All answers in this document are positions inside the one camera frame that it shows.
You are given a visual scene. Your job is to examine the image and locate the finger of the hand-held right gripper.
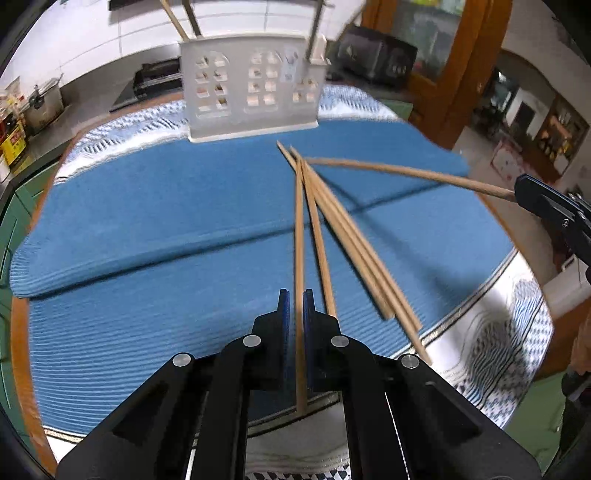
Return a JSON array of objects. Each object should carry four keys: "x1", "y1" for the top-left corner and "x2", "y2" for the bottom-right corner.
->
[
  {"x1": 514, "y1": 175, "x2": 575, "y2": 222},
  {"x1": 521, "y1": 174, "x2": 583, "y2": 205}
]

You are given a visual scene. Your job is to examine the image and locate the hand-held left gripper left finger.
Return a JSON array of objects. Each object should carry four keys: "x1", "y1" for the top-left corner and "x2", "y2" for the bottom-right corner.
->
[{"x1": 55, "y1": 288, "x2": 291, "y2": 480}]

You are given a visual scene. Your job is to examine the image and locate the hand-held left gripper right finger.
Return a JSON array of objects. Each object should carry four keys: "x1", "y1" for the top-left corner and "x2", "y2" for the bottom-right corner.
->
[{"x1": 303, "y1": 289, "x2": 541, "y2": 480}]

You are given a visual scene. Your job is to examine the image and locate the wooden chopstick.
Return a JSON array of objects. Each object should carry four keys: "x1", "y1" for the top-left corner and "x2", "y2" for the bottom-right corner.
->
[
  {"x1": 307, "y1": 0, "x2": 324, "y2": 61},
  {"x1": 183, "y1": 0, "x2": 202, "y2": 37},
  {"x1": 159, "y1": 0, "x2": 190, "y2": 41},
  {"x1": 301, "y1": 161, "x2": 338, "y2": 319},
  {"x1": 305, "y1": 157, "x2": 518, "y2": 200},
  {"x1": 294, "y1": 158, "x2": 309, "y2": 415},
  {"x1": 276, "y1": 141, "x2": 396, "y2": 321},
  {"x1": 300, "y1": 157, "x2": 435, "y2": 367},
  {"x1": 289, "y1": 146, "x2": 423, "y2": 333}
]

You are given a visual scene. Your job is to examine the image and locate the white plastic utensil holder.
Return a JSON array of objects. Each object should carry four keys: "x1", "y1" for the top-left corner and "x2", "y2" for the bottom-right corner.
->
[{"x1": 179, "y1": 33, "x2": 332, "y2": 143}]

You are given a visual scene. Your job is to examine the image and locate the pink floral panel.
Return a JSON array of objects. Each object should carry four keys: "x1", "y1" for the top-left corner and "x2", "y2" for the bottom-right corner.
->
[{"x1": 489, "y1": 140, "x2": 533, "y2": 186}]

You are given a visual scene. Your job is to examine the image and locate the wooden glass door cabinet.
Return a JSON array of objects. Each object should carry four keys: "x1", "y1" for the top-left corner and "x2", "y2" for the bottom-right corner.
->
[{"x1": 360, "y1": 0, "x2": 514, "y2": 149}]

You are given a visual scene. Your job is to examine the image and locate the blue patterned tablecloth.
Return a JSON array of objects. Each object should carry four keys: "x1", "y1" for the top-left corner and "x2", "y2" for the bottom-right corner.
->
[{"x1": 9, "y1": 85, "x2": 555, "y2": 480}]

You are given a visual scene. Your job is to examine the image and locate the black countertop appliance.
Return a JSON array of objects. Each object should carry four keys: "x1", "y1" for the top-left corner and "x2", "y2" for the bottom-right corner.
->
[{"x1": 335, "y1": 25, "x2": 419, "y2": 89}]

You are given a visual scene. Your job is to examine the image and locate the black gas cooktop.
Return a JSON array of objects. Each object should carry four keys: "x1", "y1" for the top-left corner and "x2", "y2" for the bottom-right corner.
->
[{"x1": 111, "y1": 59, "x2": 185, "y2": 112}]

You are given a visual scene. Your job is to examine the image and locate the long green base cabinet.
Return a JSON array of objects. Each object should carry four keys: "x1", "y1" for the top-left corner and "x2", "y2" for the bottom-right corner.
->
[{"x1": 0, "y1": 171, "x2": 61, "y2": 462}]

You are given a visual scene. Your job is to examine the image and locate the metal pot with lid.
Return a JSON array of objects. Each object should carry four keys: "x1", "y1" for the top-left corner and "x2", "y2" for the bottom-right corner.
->
[{"x1": 23, "y1": 76, "x2": 65, "y2": 136}]

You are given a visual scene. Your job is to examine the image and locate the pale seasoning bag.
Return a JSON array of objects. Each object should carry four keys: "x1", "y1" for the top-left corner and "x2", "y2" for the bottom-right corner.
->
[{"x1": 0, "y1": 78, "x2": 22, "y2": 112}]

